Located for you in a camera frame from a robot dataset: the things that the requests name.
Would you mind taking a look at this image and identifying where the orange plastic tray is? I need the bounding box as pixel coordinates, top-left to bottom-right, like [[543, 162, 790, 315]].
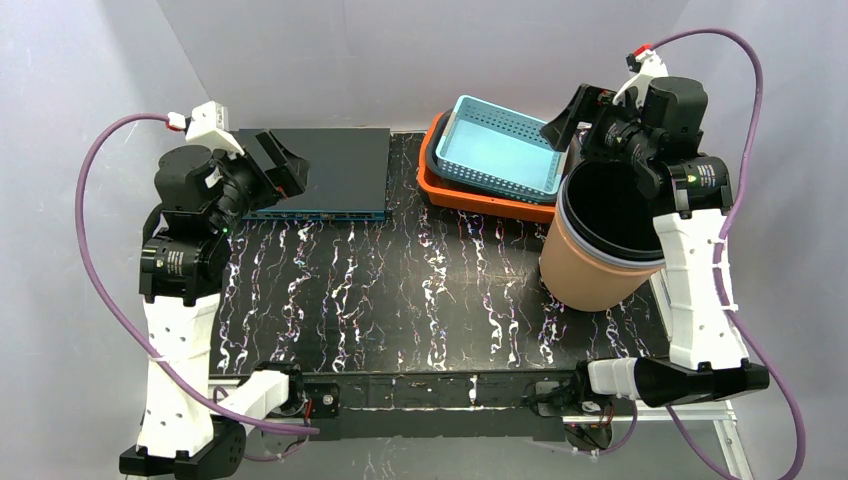
[[416, 111, 555, 224]]

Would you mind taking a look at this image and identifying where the dark blue network switch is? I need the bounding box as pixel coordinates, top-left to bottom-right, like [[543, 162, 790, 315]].
[[233, 128, 391, 221]]

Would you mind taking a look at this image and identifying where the light blue perforated basket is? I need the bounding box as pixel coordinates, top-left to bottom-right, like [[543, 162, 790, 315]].
[[434, 95, 567, 205]]

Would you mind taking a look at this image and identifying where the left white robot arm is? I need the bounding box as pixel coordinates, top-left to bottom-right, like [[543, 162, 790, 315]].
[[119, 131, 309, 479]]

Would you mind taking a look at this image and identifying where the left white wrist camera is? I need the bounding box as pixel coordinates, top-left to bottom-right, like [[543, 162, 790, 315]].
[[166, 101, 245, 158]]

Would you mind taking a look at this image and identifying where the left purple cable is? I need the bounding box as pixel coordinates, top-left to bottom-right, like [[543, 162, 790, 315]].
[[74, 113, 321, 464]]

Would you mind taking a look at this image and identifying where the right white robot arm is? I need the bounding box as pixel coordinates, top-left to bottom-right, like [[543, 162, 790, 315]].
[[535, 77, 769, 407]]

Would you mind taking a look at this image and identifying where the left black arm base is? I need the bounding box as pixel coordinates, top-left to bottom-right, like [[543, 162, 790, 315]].
[[254, 361, 340, 427]]

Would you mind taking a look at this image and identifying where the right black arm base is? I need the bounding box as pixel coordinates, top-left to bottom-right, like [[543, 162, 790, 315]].
[[522, 370, 615, 453]]

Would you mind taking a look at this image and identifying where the aluminium frame rail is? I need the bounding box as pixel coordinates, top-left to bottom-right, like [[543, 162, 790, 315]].
[[142, 271, 757, 480]]

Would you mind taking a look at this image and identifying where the tan bucket with black liner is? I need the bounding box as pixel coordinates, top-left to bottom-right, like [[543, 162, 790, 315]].
[[539, 161, 664, 312]]

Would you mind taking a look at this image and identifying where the dark teal transparent container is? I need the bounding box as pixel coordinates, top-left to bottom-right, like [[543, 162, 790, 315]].
[[425, 110, 452, 177]]

